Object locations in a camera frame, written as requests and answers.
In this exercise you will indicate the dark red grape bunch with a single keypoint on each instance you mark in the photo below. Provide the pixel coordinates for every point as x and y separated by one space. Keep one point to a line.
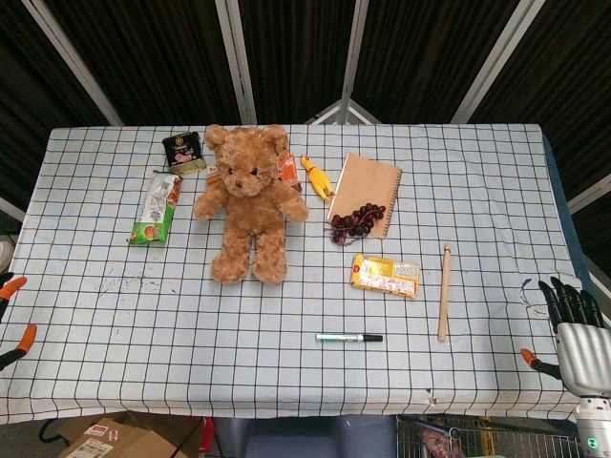
355 222

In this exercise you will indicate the cardboard box with labels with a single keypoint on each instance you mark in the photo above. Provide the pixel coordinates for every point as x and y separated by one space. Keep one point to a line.
119 439

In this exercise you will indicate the orange snack packet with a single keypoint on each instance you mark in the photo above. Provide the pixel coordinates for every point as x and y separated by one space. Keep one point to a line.
288 169

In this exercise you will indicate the brown teddy bear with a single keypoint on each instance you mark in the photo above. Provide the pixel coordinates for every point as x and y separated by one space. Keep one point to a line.
248 200

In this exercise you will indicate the grey-blue chair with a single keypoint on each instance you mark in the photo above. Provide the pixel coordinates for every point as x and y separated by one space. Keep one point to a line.
296 439

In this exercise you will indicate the white metal frame post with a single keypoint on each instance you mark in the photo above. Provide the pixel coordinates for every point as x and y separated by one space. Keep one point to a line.
236 62
78 62
351 62
496 62

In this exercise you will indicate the green snack bag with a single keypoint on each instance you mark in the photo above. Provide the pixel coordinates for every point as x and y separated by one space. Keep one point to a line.
156 210

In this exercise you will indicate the green white marker pen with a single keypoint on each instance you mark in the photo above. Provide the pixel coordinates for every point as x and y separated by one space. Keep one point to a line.
343 338

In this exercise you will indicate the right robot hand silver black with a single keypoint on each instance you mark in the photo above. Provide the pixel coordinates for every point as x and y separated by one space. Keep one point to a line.
580 348

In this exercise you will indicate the wooden stick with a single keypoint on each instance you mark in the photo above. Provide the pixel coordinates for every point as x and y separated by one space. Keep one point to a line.
445 296

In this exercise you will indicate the white checkered tablecloth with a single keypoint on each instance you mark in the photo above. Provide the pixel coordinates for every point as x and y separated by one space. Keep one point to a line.
191 334

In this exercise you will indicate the brown spiral notebook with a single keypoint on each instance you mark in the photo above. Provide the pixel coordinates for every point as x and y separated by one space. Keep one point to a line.
370 183

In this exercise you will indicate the yellow biscuit package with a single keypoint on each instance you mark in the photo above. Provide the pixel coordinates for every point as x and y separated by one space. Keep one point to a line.
386 276

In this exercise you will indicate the black luncheon meat tin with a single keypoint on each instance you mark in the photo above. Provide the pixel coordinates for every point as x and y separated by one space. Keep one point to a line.
182 152

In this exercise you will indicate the yellow rubber chicken toy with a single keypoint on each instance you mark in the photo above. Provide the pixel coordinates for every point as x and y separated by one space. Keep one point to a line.
317 179

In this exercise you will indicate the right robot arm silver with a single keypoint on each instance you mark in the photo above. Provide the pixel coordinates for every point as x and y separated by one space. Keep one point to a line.
594 424

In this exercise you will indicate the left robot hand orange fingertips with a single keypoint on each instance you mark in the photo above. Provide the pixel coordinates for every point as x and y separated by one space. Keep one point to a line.
16 285

